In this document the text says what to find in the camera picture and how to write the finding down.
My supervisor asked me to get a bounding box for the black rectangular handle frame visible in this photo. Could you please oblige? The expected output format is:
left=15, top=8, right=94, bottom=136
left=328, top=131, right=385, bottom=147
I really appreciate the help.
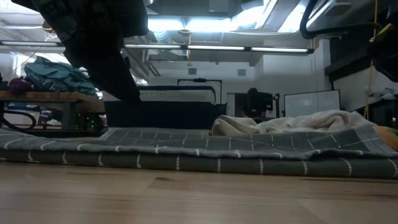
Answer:
left=177, top=78, right=223, bottom=105

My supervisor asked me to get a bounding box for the wooden background table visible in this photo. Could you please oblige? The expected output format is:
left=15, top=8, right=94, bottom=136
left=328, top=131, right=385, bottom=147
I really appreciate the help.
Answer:
left=0, top=91, right=106, bottom=138

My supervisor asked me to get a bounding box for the orange towel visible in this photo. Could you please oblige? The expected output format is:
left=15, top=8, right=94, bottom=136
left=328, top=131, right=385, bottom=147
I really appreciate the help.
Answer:
left=371, top=124, right=398, bottom=152

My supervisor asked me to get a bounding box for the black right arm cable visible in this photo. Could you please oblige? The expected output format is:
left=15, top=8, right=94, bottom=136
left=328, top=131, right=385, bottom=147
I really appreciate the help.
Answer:
left=300, top=0, right=377, bottom=40

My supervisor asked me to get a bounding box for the white board panel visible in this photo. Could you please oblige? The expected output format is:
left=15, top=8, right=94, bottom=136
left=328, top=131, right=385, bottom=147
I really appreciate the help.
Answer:
left=284, top=89, right=341, bottom=118

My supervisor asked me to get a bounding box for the white towel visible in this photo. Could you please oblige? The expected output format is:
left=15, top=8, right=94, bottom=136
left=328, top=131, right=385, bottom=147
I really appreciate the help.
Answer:
left=211, top=109, right=379, bottom=137

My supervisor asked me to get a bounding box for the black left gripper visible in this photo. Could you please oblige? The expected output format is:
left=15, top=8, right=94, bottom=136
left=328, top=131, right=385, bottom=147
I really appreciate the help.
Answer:
left=12, top=0, right=149, bottom=103

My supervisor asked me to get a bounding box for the LED light bar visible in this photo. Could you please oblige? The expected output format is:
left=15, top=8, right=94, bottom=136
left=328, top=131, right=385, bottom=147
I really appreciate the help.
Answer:
left=0, top=40, right=315, bottom=54

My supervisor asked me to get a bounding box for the grey checked towel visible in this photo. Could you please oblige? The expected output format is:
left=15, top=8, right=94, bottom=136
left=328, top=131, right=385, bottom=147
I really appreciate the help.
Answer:
left=0, top=126, right=398, bottom=179

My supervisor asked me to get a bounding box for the pale cloth heap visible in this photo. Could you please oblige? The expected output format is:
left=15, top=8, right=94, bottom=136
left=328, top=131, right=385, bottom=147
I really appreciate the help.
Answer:
left=371, top=86, right=398, bottom=101

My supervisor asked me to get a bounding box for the purple cloth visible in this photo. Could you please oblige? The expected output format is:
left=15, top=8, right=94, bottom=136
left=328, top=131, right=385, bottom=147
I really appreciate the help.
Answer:
left=8, top=77, right=34, bottom=95

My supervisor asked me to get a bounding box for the navy fabric basket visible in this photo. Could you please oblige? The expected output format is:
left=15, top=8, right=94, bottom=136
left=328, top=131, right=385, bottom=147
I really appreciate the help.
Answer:
left=104, top=85, right=228, bottom=130

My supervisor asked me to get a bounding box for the dark background equipment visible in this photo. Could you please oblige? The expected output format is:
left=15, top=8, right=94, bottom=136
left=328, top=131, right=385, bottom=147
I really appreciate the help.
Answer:
left=242, top=87, right=280, bottom=121

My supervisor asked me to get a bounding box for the blue cloth pile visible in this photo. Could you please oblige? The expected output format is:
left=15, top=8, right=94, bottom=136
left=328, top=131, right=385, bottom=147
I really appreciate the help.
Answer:
left=24, top=57, right=100, bottom=96

